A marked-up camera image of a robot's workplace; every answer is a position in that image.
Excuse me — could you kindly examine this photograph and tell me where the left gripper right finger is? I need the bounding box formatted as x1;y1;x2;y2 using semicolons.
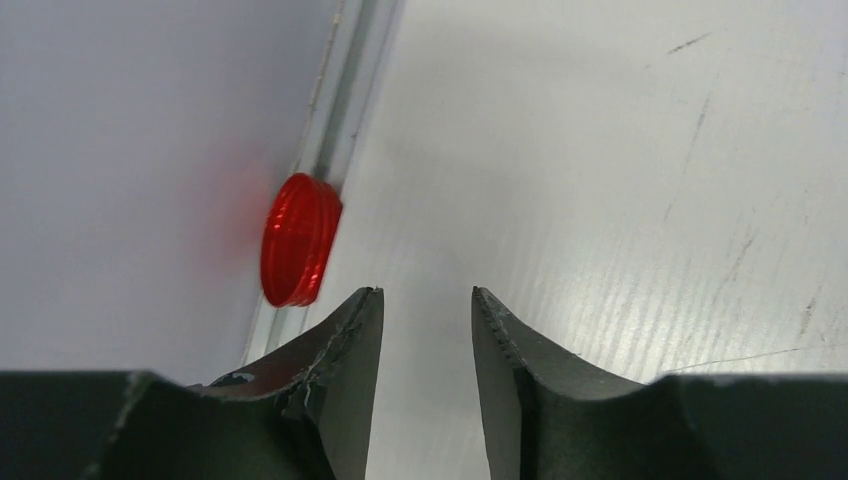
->
471;287;847;479

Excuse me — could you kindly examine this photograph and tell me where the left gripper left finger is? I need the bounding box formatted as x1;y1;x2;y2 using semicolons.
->
1;287;384;479

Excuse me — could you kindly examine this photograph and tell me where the red jar lid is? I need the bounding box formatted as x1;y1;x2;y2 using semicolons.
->
260;173;342;308

